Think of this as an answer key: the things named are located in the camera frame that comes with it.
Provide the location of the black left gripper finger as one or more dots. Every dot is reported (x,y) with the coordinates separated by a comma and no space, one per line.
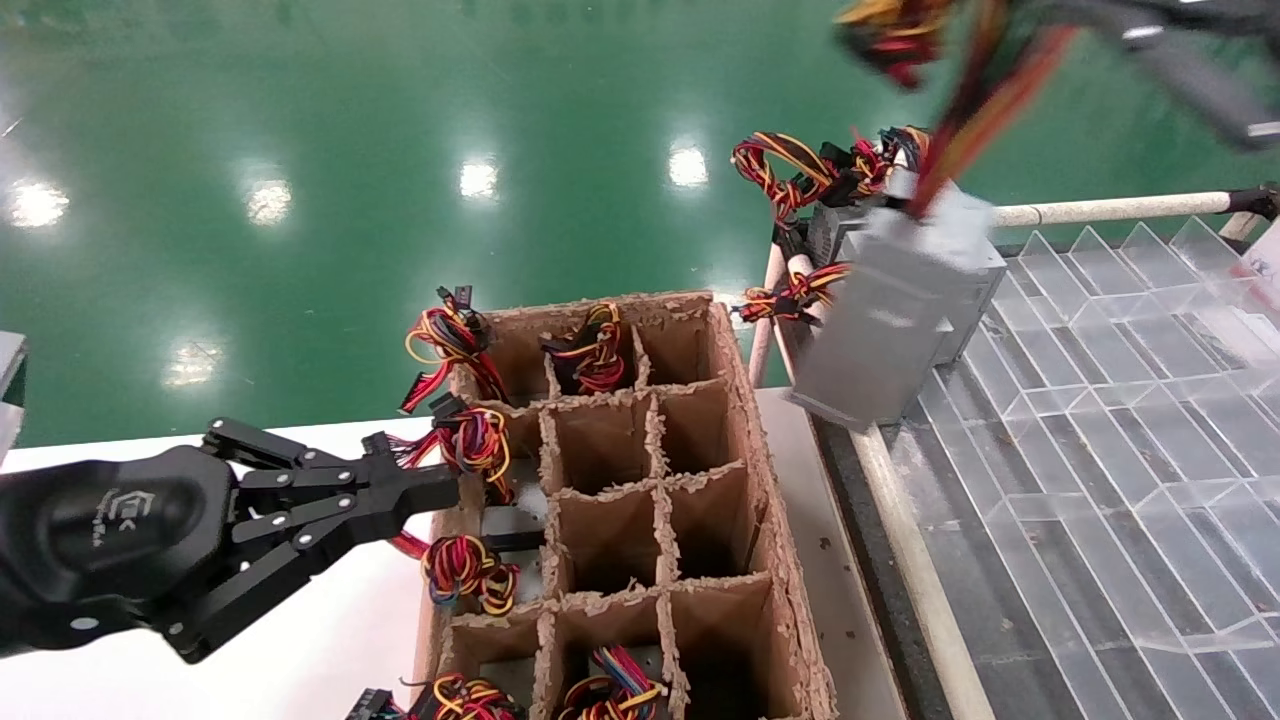
(300,560)
(340,485)

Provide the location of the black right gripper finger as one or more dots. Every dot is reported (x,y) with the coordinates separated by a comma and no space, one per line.
(1215,95)
(1200,12)

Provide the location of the clear acrylic divider tray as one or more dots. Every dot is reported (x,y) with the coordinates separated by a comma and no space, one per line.
(1100,420)

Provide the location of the grey metal object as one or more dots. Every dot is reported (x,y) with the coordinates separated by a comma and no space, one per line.
(10,350)

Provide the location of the worn cardboard divider box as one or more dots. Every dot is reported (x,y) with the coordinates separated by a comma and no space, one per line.
(600,440)

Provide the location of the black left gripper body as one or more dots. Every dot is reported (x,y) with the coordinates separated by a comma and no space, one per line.
(110,540)

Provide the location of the cream rack leg pipe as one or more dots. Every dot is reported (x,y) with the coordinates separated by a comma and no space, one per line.
(765,340)

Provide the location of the black pipe joint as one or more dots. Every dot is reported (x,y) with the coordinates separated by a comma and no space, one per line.
(790,242)
(1255,203)

